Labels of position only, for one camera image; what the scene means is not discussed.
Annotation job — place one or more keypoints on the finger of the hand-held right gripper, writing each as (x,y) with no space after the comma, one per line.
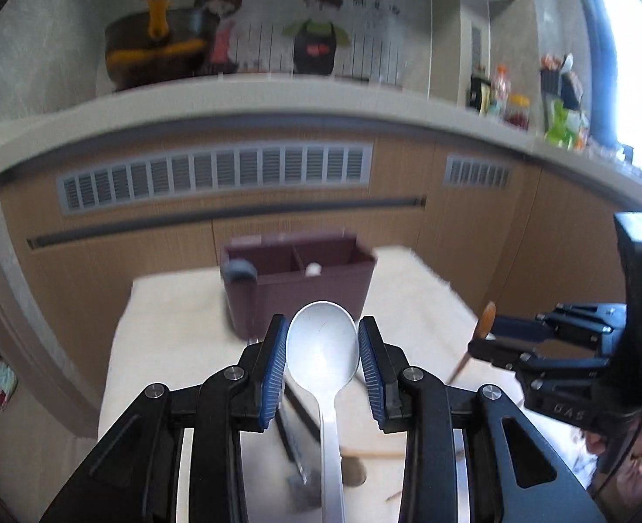
(520,328)
(495,353)

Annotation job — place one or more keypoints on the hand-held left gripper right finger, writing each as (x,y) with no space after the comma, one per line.
(370,376)

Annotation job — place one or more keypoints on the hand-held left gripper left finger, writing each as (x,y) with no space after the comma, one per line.
(274,376)

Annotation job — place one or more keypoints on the brown wooden spoon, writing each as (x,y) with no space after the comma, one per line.
(488,320)

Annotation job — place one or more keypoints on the silver metal spoon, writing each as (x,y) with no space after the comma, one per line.
(321,343)

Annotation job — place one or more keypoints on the dark metal fork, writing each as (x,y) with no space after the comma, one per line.
(292,441)

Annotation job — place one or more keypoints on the maroon utensil holder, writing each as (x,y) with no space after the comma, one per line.
(310,294)

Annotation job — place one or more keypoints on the white tablecloth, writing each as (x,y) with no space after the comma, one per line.
(179,338)

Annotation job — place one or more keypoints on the light blue spoon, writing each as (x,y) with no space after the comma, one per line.
(239,271)

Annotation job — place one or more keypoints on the pale utensil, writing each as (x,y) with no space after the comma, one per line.
(314,269)

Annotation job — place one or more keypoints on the small grey vent grille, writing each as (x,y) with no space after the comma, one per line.
(476,172)

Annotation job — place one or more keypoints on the wooden cabinet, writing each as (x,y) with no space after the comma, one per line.
(108,261)

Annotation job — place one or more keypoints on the green packet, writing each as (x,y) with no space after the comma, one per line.
(558,128)

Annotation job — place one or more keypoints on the long grey vent grille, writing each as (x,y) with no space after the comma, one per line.
(217,171)

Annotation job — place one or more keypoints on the yellow lidded jar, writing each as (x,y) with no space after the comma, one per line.
(517,114)

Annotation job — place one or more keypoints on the dark bottle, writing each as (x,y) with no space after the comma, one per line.
(476,95)

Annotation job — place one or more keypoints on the orange capped bottle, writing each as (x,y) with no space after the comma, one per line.
(500,90)

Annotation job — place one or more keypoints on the bright window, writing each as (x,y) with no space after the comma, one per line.
(632,65)

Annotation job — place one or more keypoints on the grey kitchen counter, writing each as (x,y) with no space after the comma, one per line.
(244,98)

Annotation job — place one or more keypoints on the brown cooking pot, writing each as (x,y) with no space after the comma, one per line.
(130,38)

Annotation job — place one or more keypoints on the orange object white top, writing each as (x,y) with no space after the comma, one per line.
(157,16)

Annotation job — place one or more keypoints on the cartoon wall poster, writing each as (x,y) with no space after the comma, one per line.
(266,38)

